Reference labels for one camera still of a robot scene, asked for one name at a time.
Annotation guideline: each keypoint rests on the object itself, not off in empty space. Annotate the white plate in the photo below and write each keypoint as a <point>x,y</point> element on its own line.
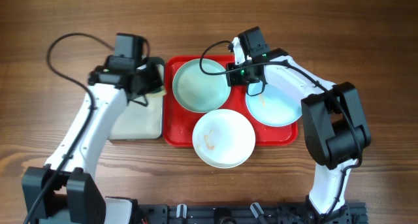
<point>223,138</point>

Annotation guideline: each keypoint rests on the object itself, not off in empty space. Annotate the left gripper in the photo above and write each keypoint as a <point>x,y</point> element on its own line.
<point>154,68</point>

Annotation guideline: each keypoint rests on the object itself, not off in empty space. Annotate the light green plate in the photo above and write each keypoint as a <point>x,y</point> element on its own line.
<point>198,92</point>

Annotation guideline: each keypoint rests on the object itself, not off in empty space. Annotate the green yellow sponge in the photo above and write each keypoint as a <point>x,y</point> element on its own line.
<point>159,92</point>

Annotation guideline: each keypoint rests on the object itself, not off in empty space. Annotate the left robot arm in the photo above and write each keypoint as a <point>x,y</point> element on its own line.
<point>64,189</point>

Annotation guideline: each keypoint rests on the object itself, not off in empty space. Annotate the light blue plate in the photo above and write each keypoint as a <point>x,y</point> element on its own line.
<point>272,107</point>

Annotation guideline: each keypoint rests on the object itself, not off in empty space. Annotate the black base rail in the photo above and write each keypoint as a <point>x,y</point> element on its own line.
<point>282,213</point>

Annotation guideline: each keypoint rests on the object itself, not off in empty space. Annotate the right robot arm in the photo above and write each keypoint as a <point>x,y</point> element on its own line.
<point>335,127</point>

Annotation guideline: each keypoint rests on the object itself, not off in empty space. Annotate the black water tray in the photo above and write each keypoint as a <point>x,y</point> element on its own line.
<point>133,116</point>

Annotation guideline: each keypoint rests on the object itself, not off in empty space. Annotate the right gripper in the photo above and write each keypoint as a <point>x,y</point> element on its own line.
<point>232,80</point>

